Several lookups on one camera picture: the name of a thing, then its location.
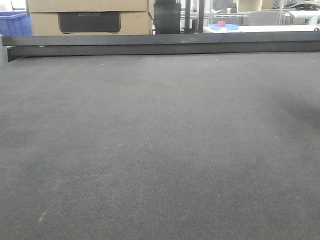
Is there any blue plastic crate background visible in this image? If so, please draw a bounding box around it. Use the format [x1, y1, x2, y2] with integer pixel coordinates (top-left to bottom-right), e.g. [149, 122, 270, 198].
[0, 10, 33, 37]

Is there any black cylindrical bin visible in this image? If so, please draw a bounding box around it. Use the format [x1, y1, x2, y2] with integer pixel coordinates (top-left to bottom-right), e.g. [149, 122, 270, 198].
[153, 0, 181, 35]

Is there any lower cardboard box black print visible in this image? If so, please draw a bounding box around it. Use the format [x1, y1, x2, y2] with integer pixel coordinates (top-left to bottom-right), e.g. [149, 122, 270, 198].
[30, 11, 152, 36]

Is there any upper cardboard box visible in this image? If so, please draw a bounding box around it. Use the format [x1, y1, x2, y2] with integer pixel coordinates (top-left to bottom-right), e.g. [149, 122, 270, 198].
[27, 0, 154, 13]

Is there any blue tray with red item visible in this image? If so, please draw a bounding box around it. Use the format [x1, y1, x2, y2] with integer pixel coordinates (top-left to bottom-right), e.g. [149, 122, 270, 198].
[209, 21, 239, 31]

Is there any black conveyor side rail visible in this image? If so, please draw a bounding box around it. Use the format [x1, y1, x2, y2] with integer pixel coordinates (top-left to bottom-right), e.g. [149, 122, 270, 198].
[1, 28, 320, 58]

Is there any grey office chair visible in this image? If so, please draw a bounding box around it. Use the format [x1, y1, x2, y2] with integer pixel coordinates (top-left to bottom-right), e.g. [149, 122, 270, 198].
[242, 10, 279, 26]

